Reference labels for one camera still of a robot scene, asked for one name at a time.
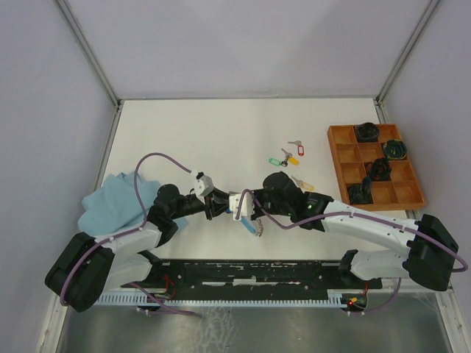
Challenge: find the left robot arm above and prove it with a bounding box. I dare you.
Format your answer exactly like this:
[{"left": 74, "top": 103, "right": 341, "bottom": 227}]
[{"left": 45, "top": 184, "right": 239, "bottom": 312}]

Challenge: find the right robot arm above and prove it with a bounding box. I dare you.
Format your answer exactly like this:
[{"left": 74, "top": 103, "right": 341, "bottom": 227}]
[{"left": 253, "top": 172, "right": 462, "bottom": 291}]

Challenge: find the yellow open key tag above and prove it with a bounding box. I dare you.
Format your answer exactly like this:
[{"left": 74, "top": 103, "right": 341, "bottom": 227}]
[{"left": 297, "top": 181, "right": 315, "bottom": 192}]

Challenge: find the green key tag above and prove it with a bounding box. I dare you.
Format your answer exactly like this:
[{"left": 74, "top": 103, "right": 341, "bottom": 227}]
[{"left": 269, "top": 158, "right": 281, "bottom": 166}]

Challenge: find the silver key on yellow tag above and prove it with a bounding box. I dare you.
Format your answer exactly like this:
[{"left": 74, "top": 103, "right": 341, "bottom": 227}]
[{"left": 281, "top": 149, "right": 292, "bottom": 160}]

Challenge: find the red key tag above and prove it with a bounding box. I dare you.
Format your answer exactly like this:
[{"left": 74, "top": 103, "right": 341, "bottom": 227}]
[{"left": 297, "top": 144, "right": 305, "bottom": 157}]

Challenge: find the dark floral scrunchie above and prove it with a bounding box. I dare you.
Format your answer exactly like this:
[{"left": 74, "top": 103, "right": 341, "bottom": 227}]
[{"left": 347, "top": 178, "right": 372, "bottom": 204}]

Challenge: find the wooden compartment tray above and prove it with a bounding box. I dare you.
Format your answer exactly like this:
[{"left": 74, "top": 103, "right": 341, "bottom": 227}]
[{"left": 327, "top": 123, "right": 426, "bottom": 211}]

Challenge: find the light blue cloth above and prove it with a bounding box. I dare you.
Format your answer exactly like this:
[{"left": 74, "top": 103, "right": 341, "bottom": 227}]
[{"left": 78, "top": 170, "right": 188, "bottom": 240}]

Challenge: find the black orange scrunchie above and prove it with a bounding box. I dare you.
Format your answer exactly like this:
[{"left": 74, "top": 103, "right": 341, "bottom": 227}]
[{"left": 365, "top": 157, "right": 392, "bottom": 182}]

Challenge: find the black scrunchie top compartment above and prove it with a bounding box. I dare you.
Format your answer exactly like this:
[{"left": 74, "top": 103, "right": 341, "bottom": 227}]
[{"left": 354, "top": 122, "right": 380, "bottom": 143}]

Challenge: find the green yellow scrunchie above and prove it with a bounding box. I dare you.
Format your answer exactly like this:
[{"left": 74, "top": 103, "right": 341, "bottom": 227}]
[{"left": 382, "top": 139, "right": 408, "bottom": 160}]

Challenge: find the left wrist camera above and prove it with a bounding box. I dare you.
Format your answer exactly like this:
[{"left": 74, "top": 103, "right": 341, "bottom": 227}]
[{"left": 193, "top": 171, "right": 214, "bottom": 197}]

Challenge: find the light blue handle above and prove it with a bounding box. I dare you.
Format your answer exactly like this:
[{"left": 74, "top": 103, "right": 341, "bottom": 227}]
[{"left": 241, "top": 216, "right": 257, "bottom": 235}]

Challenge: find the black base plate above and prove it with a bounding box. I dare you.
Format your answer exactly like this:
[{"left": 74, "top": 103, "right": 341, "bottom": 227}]
[{"left": 137, "top": 260, "right": 382, "bottom": 290}]

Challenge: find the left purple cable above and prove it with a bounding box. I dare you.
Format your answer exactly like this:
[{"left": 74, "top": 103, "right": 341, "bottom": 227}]
[{"left": 59, "top": 151, "right": 199, "bottom": 307}]

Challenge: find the purple cable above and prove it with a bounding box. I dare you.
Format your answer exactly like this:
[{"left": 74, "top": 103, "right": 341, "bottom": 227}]
[
  {"left": 235, "top": 188, "right": 469, "bottom": 273},
  {"left": 59, "top": 151, "right": 199, "bottom": 307}
]

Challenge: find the light blue cable duct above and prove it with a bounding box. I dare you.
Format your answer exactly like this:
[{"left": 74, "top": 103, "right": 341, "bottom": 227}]
[{"left": 96, "top": 290, "right": 346, "bottom": 307}]

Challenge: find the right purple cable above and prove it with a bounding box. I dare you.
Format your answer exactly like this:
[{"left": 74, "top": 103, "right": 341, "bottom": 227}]
[{"left": 235, "top": 188, "right": 469, "bottom": 273}]

